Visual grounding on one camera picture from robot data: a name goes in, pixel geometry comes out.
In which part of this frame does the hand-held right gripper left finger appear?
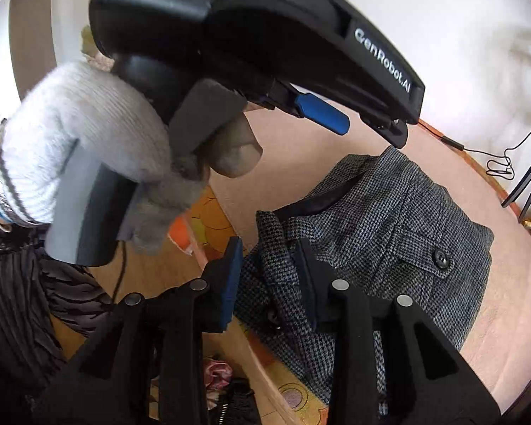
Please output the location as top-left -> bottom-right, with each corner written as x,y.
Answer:
40,236 -> 245,425

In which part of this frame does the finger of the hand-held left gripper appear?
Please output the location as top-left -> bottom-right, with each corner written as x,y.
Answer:
360,110 -> 410,150
270,80 -> 351,136

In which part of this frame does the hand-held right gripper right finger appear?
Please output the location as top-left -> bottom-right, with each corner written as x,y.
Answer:
292,238 -> 502,425

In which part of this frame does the grey houndstooth jacket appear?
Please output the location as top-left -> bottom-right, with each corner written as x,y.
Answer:
234,145 -> 495,417

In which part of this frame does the person's left forearm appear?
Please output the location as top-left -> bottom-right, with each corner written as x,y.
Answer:
0,113 -> 42,235

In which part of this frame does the person's left hand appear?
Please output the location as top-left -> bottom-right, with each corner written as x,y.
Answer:
0,59 -> 264,256

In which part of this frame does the orange floral blanket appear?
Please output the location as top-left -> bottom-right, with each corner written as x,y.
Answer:
168,183 -> 337,425

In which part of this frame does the pink crumpled cloth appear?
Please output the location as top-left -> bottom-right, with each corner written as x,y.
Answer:
202,358 -> 233,410

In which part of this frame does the black tripod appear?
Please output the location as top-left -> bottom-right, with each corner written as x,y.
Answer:
501,134 -> 531,224

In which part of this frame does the peach bed sheet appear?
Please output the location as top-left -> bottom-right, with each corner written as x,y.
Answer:
206,108 -> 531,414

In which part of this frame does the black pleated garment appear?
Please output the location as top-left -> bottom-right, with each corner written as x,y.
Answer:
0,226 -> 113,425

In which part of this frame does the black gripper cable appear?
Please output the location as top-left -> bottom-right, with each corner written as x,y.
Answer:
112,238 -> 130,302

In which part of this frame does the thin black cable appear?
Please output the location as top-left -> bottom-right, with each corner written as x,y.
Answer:
418,115 -> 531,181

